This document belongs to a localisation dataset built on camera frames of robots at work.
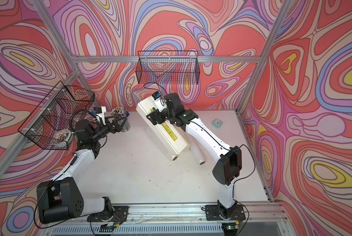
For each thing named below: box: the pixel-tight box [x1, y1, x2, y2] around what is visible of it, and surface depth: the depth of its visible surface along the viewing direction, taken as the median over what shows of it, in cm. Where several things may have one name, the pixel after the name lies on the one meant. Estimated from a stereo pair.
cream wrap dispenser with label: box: [135, 97, 190, 161], surface depth 76 cm
